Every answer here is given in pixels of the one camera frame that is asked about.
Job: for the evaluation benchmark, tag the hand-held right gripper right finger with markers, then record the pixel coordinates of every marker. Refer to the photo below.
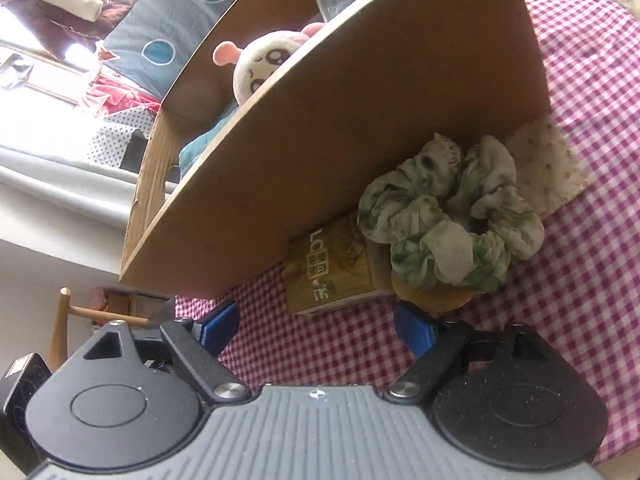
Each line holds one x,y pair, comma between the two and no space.
412,331

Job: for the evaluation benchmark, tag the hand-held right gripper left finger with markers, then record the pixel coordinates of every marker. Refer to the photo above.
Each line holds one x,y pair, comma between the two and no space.
220,325

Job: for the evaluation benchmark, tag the gold tissue pack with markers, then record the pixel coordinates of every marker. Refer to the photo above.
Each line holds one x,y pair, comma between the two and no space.
330,265

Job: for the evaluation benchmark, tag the green white scrunchie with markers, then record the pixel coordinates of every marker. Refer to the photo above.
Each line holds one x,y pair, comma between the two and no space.
450,220

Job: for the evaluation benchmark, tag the teal towel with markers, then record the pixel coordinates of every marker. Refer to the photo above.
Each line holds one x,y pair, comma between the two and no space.
202,152

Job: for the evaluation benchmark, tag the cardboard box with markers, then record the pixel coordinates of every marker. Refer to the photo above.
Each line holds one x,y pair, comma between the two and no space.
375,110

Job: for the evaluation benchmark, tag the pink white plush toy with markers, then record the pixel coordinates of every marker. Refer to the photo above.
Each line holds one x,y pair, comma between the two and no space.
265,65

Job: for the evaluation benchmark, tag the mustard yellow cloth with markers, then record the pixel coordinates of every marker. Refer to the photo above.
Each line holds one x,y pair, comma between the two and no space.
430,301

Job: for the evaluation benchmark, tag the wooden chair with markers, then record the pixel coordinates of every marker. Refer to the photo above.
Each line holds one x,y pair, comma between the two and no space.
60,325

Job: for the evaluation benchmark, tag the small brown carton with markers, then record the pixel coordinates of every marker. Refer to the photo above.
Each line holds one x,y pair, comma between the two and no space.
122,301

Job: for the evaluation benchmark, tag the dark grey cabinet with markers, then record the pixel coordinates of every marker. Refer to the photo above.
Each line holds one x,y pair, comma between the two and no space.
134,152

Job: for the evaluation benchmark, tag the white floral cloth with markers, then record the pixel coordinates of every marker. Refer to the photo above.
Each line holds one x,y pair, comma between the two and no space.
545,170

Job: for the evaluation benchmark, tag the white curtain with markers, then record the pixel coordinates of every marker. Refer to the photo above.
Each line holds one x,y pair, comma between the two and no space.
50,185

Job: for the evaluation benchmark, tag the white polka-dot cloth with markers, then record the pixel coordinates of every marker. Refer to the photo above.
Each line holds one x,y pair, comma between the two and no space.
107,137

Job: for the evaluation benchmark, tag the pink hanging clothes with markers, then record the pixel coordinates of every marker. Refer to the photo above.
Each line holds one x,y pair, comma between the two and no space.
115,95

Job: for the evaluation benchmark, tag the blue patterned bed sheet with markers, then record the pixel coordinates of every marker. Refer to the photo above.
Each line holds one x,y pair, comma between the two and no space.
150,20

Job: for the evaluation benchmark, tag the grey hanging object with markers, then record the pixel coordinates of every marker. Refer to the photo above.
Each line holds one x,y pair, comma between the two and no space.
15,70

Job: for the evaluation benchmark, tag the maroon hanging garment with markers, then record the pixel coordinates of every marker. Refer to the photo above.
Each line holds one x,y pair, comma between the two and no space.
50,25

